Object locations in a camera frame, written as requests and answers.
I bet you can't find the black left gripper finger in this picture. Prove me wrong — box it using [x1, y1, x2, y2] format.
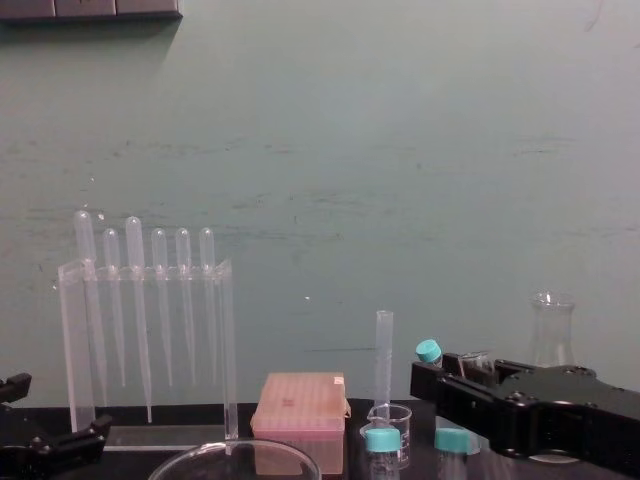
[0, 372, 33, 412]
[0, 413, 114, 480]

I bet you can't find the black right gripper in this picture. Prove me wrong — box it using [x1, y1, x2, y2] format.
[410, 352, 640, 472]

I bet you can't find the teal-capped clear test tube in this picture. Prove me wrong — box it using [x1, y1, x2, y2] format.
[415, 338, 445, 370]
[433, 427, 474, 480]
[363, 427, 403, 480]

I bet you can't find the small clear glass beaker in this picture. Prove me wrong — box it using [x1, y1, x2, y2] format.
[366, 403, 414, 471]
[458, 349, 497, 382]

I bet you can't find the clear acrylic pipette rack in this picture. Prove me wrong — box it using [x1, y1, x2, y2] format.
[53, 258, 239, 452]

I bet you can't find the clear glass conical flask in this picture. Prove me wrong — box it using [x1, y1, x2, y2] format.
[528, 290, 577, 369]

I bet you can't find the clear graduated cylinder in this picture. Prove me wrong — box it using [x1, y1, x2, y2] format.
[374, 309, 397, 417]

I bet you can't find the small clear plastic transfer pipette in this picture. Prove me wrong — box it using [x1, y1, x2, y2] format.
[198, 226, 220, 387]
[101, 227, 128, 389]
[149, 227, 175, 389]
[174, 227, 198, 387]

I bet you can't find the clear glass petri dish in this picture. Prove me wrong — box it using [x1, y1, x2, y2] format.
[147, 435, 322, 480]

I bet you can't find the pink pipette tip box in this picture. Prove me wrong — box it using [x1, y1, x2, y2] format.
[250, 371, 352, 476]

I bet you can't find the grey wall-mounted panel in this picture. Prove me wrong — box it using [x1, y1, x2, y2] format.
[0, 0, 184, 22]

